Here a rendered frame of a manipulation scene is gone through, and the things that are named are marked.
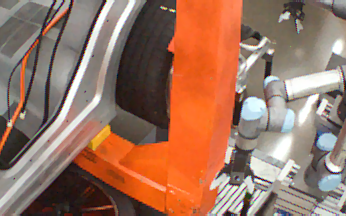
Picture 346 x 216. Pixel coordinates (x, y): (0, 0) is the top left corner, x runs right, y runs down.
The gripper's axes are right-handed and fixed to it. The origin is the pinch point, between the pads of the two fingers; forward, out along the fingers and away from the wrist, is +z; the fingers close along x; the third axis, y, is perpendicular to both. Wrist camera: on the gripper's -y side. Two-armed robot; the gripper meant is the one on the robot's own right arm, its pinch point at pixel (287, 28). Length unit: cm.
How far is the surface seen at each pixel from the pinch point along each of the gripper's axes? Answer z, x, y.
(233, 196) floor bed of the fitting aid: 97, 19, -10
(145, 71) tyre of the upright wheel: 46, -67, 9
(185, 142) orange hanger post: 56, -65, 53
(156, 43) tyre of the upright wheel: 33, -68, 10
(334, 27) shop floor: -33, 164, -135
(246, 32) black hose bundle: 13.7, -29.5, 8.2
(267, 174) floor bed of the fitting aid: 82, 38, -13
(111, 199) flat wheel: 102, -63, 16
